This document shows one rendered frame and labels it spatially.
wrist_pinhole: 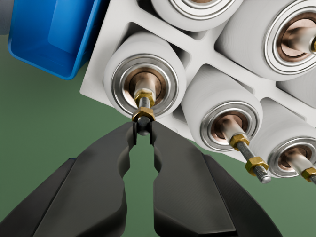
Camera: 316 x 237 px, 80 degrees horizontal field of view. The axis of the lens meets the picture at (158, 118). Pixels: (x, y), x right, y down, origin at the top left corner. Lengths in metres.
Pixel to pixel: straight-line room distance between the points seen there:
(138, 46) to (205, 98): 0.10
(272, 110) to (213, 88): 0.13
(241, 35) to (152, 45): 0.11
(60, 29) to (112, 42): 0.22
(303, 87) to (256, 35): 0.13
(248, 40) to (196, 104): 0.09
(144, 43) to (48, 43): 0.32
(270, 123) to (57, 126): 0.50
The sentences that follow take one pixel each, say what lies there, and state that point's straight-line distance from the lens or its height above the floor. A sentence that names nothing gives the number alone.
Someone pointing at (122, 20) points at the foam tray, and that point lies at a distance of 0.28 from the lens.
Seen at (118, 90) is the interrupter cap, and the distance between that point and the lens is 0.22.
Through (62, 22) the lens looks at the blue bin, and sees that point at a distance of 0.49.
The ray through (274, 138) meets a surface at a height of 0.25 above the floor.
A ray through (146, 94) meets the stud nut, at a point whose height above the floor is 0.29.
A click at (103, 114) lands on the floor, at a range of 0.53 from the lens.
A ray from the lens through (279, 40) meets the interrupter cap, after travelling 0.24.
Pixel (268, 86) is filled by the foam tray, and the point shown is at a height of 0.18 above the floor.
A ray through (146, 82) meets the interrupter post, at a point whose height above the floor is 0.26.
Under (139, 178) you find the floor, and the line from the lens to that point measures 0.66.
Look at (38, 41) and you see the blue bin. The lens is 0.47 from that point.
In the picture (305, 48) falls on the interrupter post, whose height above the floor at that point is 0.28.
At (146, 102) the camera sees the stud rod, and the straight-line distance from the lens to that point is 0.17.
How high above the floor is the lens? 0.45
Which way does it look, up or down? 61 degrees down
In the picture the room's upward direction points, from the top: 175 degrees clockwise
